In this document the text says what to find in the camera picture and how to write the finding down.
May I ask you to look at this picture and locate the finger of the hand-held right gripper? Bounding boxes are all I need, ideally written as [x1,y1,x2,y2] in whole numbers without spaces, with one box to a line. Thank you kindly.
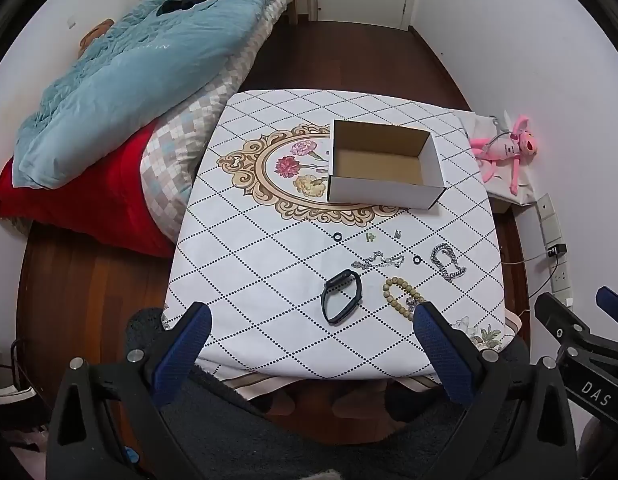
[595,286,618,333]
[535,292,597,346]

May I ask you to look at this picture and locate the white cloth covered box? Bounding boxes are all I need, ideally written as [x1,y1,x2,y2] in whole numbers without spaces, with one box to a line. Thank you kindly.
[456,110,540,206]

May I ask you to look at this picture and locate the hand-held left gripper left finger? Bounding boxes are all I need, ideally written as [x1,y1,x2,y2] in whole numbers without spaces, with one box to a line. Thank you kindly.
[45,301,213,480]

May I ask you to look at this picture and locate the white wall socket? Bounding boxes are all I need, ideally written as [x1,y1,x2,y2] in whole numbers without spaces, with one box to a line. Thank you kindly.
[550,260,574,293]

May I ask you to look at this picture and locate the diamond patterned tablecloth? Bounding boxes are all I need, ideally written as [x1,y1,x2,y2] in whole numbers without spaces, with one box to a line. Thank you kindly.
[163,89,520,381]

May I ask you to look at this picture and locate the silver chain bracelet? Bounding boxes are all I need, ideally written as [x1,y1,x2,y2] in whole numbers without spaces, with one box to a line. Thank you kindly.
[351,250,407,273]

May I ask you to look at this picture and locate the person's left foot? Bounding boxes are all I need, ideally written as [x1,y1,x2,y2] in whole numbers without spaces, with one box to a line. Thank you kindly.
[261,389,300,418]

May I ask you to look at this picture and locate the silver rope bracelet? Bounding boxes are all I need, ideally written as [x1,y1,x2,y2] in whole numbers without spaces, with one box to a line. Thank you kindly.
[430,242,468,278]

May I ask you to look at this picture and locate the wooden bead bracelet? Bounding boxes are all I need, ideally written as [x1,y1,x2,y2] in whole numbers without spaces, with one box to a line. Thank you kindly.
[382,277,430,318]

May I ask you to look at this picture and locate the pink plush toy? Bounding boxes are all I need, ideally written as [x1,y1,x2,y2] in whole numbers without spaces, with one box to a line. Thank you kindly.
[469,115,537,196]

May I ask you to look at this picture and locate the red blanket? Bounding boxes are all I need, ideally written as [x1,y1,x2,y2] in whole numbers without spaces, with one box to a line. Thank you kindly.
[0,122,177,258]

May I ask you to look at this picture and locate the white wall plate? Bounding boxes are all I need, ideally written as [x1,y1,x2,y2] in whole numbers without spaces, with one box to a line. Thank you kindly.
[540,219,566,248]
[535,194,560,223]

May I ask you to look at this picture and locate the black smart band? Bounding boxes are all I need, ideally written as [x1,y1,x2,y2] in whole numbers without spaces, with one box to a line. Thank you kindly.
[321,269,363,326]

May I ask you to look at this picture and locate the beige striped under cloth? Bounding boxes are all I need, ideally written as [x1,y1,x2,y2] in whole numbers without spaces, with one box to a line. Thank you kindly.
[161,310,524,396]

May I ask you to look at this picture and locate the cardboard box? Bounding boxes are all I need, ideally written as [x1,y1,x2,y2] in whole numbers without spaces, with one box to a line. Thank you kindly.
[327,119,447,211]

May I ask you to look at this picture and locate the brown pillow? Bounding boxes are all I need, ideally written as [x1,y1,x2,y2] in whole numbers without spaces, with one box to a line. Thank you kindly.
[78,19,116,58]

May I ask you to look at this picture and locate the light blue quilt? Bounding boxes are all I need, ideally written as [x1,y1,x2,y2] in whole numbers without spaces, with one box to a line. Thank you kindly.
[13,0,312,191]

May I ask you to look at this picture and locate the dark grey fleece trousers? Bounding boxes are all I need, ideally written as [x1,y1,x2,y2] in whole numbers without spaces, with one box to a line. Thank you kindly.
[124,307,534,480]

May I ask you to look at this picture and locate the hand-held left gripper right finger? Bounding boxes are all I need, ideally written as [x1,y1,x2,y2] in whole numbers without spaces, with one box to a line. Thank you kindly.
[413,301,578,480]

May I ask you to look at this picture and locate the checkered bedsheet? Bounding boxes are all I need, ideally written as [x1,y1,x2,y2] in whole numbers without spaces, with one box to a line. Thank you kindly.
[139,0,294,241]

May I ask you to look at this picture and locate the grey wire hook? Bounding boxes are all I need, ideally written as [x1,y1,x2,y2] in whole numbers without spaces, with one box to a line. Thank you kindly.
[489,116,520,141]

